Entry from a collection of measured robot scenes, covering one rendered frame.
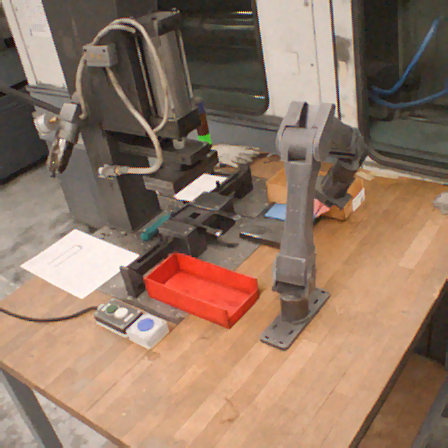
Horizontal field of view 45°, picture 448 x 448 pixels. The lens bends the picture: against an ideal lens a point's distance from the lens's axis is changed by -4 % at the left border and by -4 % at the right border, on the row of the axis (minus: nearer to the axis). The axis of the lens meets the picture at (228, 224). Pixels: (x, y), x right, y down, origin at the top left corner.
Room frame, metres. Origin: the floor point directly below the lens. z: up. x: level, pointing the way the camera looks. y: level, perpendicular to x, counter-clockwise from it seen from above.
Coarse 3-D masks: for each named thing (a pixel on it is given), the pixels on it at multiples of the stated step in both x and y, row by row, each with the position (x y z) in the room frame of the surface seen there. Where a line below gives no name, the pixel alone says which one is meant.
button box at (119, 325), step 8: (104, 304) 1.05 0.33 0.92; (120, 304) 1.03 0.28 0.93; (8, 312) 1.11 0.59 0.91; (80, 312) 1.06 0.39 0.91; (96, 312) 1.02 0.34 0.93; (104, 312) 1.01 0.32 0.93; (128, 312) 0.99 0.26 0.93; (136, 312) 0.99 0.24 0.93; (32, 320) 1.06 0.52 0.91; (40, 320) 1.05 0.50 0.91; (48, 320) 1.05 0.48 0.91; (56, 320) 1.05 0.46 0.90; (96, 320) 1.01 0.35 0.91; (104, 320) 0.99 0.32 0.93; (112, 320) 0.98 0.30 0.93; (120, 320) 0.97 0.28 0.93; (128, 320) 0.97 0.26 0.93; (136, 320) 0.98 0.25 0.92; (112, 328) 0.97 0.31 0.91; (120, 328) 0.95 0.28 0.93
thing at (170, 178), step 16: (128, 144) 1.37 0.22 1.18; (144, 144) 1.38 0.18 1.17; (160, 144) 1.35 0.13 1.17; (176, 144) 1.28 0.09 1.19; (192, 144) 1.29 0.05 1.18; (208, 144) 1.28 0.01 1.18; (176, 160) 1.26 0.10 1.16; (192, 160) 1.24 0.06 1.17; (208, 160) 1.29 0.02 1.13; (144, 176) 1.25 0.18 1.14; (160, 176) 1.23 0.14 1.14; (176, 176) 1.22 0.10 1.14; (192, 176) 1.24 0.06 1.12; (160, 192) 1.26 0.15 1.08; (176, 192) 1.19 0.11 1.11
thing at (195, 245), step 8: (224, 208) 1.31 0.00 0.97; (232, 208) 1.33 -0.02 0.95; (208, 224) 1.26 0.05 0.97; (216, 224) 1.30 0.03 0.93; (224, 224) 1.30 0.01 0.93; (232, 224) 1.33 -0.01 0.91; (160, 232) 1.25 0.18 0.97; (224, 232) 1.30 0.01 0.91; (176, 240) 1.22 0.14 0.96; (184, 240) 1.20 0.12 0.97; (192, 240) 1.20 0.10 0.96; (200, 240) 1.23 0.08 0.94; (176, 248) 1.22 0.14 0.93; (184, 248) 1.20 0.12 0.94; (192, 248) 1.20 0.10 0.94; (200, 248) 1.22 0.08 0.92; (192, 256) 1.19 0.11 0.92
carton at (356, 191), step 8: (280, 176) 1.47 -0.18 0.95; (272, 184) 1.40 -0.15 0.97; (280, 184) 1.46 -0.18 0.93; (352, 184) 1.35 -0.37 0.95; (360, 184) 1.34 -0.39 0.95; (272, 192) 1.40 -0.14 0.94; (280, 192) 1.38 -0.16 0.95; (352, 192) 1.35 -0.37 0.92; (360, 192) 1.32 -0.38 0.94; (272, 200) 1.40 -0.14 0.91; (280, 200) 1.39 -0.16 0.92; (352, 200) 1.30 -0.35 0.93; (360, 200) 1.32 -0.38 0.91; (336, 208) 1.26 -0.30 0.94; (344, 208) 1.25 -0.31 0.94; (352, 208) 1.28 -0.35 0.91; (328, 216) 1.28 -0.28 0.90; (336, 216) 1.26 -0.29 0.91; (344, 216) 1.25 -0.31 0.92
